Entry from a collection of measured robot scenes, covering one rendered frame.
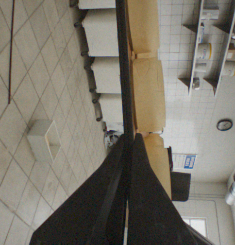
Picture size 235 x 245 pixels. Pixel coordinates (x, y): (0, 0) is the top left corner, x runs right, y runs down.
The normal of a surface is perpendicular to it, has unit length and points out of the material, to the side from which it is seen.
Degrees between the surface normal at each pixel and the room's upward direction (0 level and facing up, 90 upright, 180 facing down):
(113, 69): 94
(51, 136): 90
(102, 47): 94
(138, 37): 86
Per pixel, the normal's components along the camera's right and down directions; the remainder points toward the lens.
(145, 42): -0.01, 0.88
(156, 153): -0.14, -0.86
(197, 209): -0.10, -0.67
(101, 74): -0.17, 0.72
